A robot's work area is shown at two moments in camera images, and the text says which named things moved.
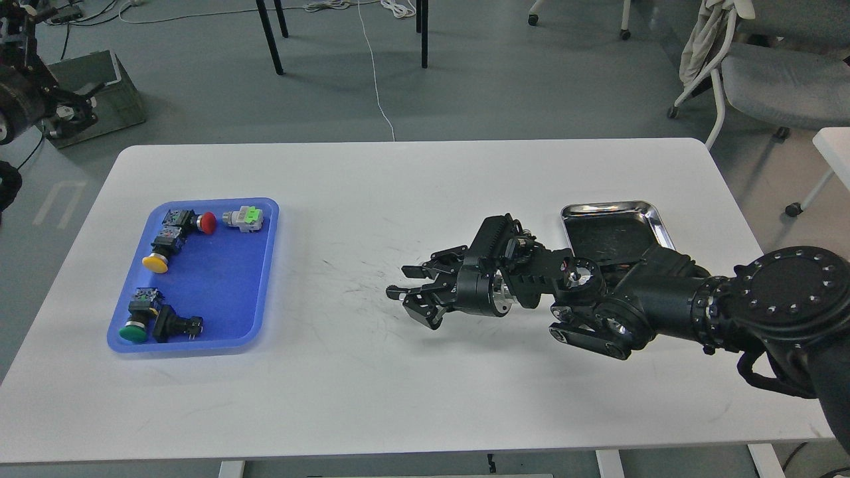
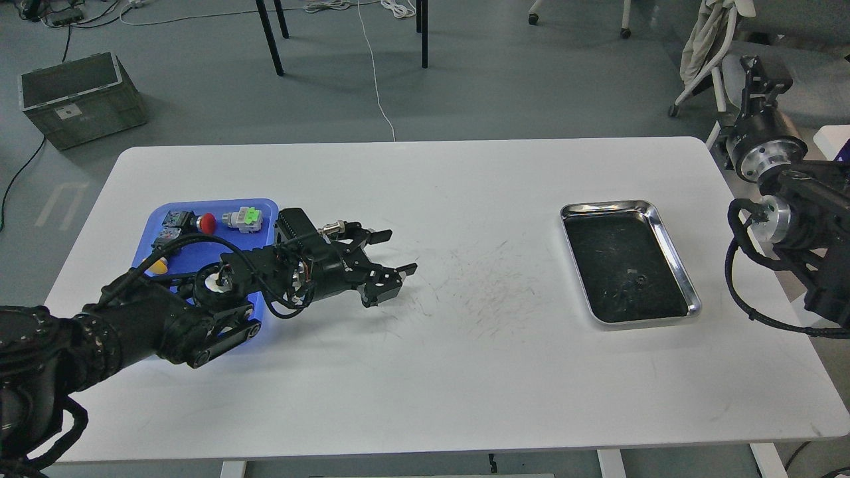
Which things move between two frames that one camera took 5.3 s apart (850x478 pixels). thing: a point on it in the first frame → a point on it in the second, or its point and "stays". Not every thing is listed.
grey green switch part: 247,218 stays
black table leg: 269,31 stays
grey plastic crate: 117,105 stays
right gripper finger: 425,304 → 725,137
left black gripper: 25,95 → 323,269
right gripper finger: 445,261 → 764,84
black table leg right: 422,26 stays
